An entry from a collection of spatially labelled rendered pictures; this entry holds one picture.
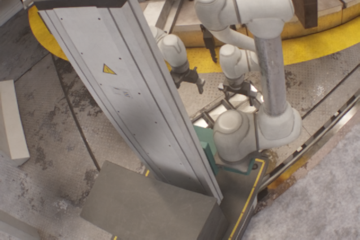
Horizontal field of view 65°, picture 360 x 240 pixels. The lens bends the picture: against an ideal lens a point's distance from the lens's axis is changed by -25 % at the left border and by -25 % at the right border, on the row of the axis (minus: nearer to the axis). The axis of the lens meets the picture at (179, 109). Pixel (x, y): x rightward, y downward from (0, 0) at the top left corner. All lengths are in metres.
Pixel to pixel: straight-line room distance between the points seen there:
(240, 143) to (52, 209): 1.83
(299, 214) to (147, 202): 1.13
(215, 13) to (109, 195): 0.93
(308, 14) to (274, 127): 1.41
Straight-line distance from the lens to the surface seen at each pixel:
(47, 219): 2.81
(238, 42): 1.31
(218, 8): 1.00
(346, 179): 2.37
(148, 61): 0.90
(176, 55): 1.65
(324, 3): 3.02
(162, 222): 1.44
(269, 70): 1.19
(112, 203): 1.55
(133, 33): 0.82
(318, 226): 2.24
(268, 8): 1.01
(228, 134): 1.37
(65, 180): 2.80
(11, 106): 3.67
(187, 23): 2.81
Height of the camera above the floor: 2.17
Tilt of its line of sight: 54 degrees down
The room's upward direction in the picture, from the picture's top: 25 degrees counter-clockwise
